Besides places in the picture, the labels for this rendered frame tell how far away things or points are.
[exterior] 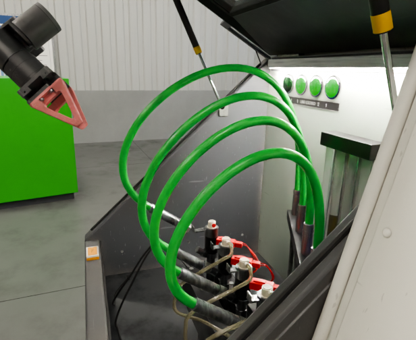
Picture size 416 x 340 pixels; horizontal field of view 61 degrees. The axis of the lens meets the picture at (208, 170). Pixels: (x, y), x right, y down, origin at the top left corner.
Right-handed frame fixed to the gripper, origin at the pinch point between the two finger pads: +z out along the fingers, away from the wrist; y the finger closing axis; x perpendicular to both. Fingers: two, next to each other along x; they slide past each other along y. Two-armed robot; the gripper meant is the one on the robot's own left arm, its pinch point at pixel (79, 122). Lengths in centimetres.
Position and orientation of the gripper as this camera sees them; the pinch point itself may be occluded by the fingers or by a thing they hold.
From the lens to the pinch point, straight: 67.6
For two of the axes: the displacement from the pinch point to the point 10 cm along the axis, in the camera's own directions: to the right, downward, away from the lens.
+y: -1.5, -0.2, 9.9
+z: 7.0, 7.1, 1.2
